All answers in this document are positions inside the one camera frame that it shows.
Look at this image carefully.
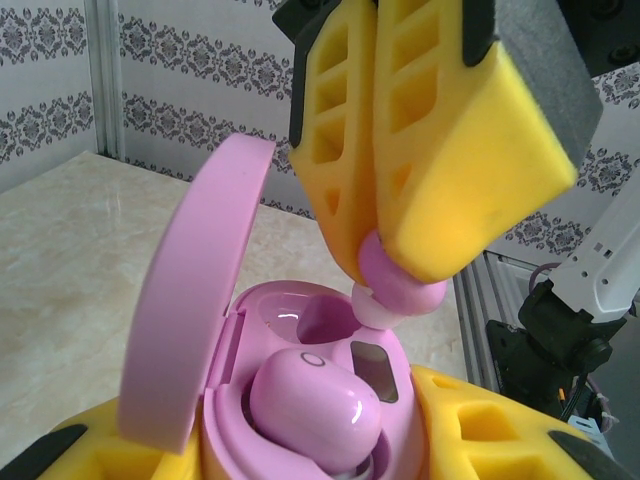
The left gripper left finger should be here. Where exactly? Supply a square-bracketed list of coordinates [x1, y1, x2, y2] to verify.
[0, 397, 206, 480]

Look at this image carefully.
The aluminium frame post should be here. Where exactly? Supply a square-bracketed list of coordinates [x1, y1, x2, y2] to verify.
[92, 0, 124, 159]

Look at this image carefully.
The aluminium mounting rail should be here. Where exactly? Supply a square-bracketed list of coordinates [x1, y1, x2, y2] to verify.
[462, 249, 504, 401]

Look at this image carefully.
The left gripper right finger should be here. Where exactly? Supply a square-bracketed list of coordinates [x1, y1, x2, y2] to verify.
[394, 364, 636, 480]

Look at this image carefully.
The pink wireless earbud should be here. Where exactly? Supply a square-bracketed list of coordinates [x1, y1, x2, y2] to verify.
[247, 347, 384, 464]
[352, 233, 449, 331]

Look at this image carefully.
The pink earbud charging case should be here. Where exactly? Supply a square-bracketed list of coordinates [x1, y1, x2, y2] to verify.
[117, 134, 426, 480]

